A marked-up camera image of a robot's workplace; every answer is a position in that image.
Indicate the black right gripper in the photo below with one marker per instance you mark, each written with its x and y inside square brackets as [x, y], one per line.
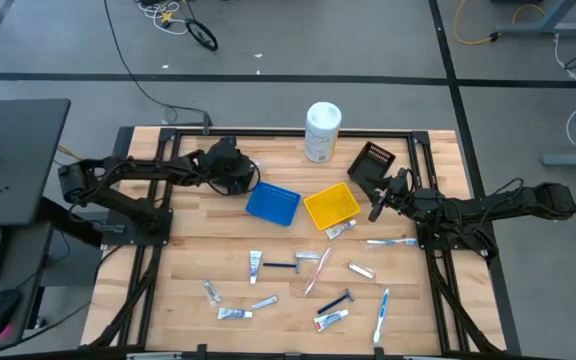
[402, 192]

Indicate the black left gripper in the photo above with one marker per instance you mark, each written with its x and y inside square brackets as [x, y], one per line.
[220, 155]

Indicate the white purple toothpaste tube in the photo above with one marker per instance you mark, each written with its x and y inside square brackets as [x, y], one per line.
[255, 265]

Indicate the red toothbrush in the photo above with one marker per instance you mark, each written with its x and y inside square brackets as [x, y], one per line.
[318, 271]

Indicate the blue disposable razor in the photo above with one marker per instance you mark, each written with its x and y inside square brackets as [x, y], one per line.
[334, 302]
[278, 265]

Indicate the blue white toothbrush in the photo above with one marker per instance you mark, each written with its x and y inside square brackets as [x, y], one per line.
[381, 315]

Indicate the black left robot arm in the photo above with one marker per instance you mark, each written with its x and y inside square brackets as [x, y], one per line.
[133, 172]

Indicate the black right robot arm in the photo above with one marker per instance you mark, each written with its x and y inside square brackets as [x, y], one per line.
[493, 205]

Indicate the blue slotted plastic basket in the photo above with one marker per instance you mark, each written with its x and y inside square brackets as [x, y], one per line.
[273, 202]

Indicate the yellow slotted plastic basket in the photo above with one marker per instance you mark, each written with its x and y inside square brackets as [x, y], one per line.
[331, 206]

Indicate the wrapped light blue toothbrush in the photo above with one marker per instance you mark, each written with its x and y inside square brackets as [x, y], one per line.
[392, 242]

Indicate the small white toothpaste tube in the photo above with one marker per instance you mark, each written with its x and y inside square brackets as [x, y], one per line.
[340, 229]

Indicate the white wipes canister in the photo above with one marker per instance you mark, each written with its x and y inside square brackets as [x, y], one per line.
[323, 132]

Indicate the white red toothpaste tube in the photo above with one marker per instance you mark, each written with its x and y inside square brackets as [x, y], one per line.
[330, 320]

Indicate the white blue toothpaste tube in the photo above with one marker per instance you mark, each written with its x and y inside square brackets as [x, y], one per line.
[234, 313]

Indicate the grey desk foot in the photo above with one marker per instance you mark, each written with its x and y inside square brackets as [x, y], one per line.
[573, 159]

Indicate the black desk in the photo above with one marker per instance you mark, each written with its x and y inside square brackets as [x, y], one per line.
[15, 160]

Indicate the dark grey desk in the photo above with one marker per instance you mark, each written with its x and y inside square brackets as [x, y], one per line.
[23, 260]

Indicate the grey desk leg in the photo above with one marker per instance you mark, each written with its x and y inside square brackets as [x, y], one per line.
[548, 22]

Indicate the black metal table frame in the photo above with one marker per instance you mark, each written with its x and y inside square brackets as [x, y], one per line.
[268, 133]

